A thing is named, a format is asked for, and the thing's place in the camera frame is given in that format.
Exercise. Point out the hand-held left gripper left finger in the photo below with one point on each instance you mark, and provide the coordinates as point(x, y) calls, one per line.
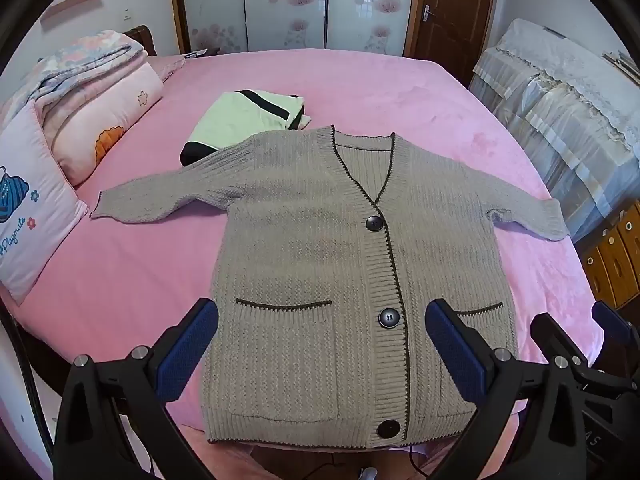
point(187, 350)

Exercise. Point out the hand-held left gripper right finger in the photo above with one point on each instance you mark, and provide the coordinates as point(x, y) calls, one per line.
point(452, 350)

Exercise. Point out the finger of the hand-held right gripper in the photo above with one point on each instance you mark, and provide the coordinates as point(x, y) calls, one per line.
point(612, 325)
point(547, 335)

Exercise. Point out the grey knitted cardigan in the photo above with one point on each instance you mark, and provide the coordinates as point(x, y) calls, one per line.
point(300, 220)

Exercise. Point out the wooden drawer cabinet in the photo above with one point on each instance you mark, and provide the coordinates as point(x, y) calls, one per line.
point(612, 255)

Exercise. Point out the white device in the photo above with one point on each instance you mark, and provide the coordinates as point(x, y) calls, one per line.
point(368, 473)

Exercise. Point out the lace covered cabinet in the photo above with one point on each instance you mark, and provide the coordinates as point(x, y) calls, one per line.
point(560, 110)

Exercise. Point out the folded green and black garment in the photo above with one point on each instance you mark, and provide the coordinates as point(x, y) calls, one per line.
point(235, 115)

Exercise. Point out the pale pink pillow orange flower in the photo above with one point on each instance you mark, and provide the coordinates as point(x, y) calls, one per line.
point(125, 95)

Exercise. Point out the pink bed blanket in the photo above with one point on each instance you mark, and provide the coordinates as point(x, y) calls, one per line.
point(400, 90)

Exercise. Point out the folded floral quilt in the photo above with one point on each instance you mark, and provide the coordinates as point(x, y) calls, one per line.
point(85, 60)

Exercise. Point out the dark wooden headboard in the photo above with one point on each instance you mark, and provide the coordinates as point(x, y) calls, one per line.
point(145, 40)

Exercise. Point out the brown wooden door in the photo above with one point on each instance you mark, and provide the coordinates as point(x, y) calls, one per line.
point(460, 15)

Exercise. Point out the floral sliding door wardrobe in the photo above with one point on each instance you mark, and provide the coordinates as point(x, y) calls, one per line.
point(290, 5)

